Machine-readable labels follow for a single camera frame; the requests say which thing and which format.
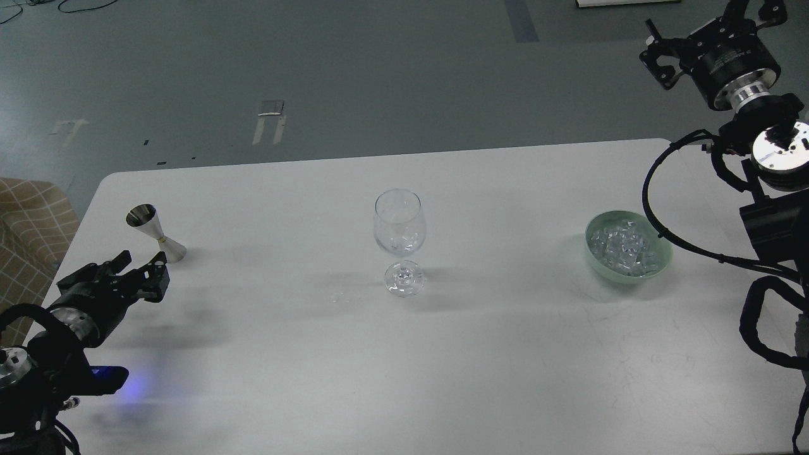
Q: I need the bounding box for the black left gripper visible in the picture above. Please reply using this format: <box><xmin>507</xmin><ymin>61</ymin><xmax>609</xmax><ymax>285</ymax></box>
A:
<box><xmin>48</xmin><ymin>250</ymin><xmax>170</xmax><ymax>348</ymax></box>

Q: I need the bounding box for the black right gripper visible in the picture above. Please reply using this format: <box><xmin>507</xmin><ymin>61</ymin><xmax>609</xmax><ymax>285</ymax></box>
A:
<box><xmin>640</xmin><ymin>0</ymin><xmax>789</xmax><ymax>112</ymax></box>

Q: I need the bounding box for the steel double jigger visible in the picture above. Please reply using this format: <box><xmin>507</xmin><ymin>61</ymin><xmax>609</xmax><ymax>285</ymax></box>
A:
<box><xmin>125</xmin><ymin>203</ymin><xmax>187</xmax><ymax>263</ymax></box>

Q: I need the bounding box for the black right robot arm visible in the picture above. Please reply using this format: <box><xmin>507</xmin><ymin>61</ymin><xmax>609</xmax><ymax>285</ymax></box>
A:
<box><xmin>639</xmin><ymin>1</ymin><xmax>808</xmax><ymax>375</ymax></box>

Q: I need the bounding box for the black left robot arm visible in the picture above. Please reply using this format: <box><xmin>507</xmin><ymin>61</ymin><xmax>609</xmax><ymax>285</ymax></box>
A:
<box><xmin>1</xmin><ymin>250</ymin><xmax>170</xmax><ymax>454</ymax></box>

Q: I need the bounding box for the pile of ice cubes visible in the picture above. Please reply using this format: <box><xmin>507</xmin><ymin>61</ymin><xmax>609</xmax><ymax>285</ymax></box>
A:
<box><xmin>587</xmin><ymin>219</ymin><xmax>662</xmax><ymax>277</ymax></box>

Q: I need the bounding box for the clear wine glass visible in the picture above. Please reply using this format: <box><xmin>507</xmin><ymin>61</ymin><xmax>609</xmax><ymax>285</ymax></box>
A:
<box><xmin>373</xmin><ymin>189</ymin><xmax>427</xmax><ymax>298</ymax></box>

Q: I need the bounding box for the beige checkered chair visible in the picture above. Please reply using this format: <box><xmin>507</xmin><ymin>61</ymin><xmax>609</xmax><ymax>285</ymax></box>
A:
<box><xmin>1</xmin><ymin>178</ymin><xmax>79</xmax><ymax>311</ymax></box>

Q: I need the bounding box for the green bowl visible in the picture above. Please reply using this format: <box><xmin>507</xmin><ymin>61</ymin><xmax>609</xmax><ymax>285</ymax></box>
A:
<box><xmin>583</xmin><ymin>210</ymin><xmax>673</xmax><ymax>285</ymax></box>

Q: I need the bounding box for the black cable on floor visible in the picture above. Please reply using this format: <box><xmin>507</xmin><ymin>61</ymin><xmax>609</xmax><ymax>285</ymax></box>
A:
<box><xmin>0</xmin><ymin>0</ymin><xmax>119</xmax><ymax>26</ymax></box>

